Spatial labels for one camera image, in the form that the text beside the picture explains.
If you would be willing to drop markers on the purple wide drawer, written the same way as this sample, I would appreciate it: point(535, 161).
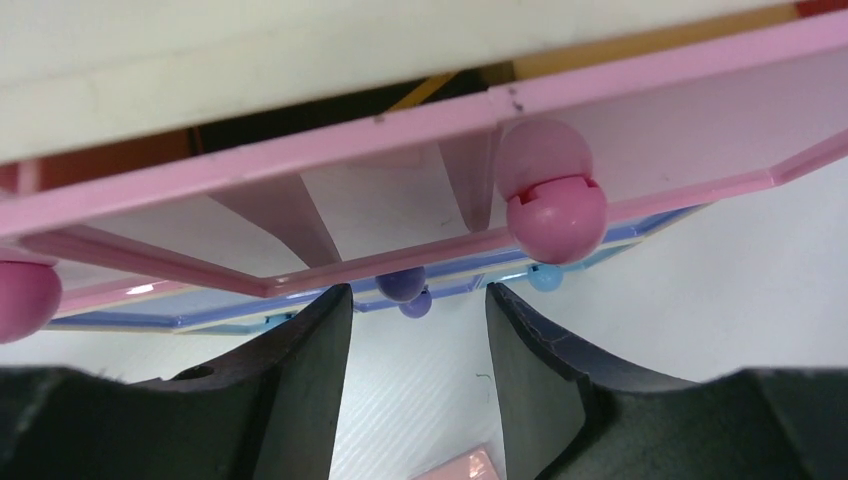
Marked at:
point(162, 314)

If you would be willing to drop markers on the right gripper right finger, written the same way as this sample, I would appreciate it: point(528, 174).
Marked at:
point(571, 410)

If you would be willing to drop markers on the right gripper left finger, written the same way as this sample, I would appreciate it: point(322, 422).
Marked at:
point(267, 409)

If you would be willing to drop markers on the pink drawer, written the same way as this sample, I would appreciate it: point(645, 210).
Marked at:
point(32, 293)
point(392, 179)

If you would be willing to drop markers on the light blue bottom drawer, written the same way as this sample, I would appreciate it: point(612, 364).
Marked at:
point(507, 266)

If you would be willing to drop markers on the cream drawer organizer cabinet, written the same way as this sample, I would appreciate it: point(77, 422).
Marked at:
point(76, 74)

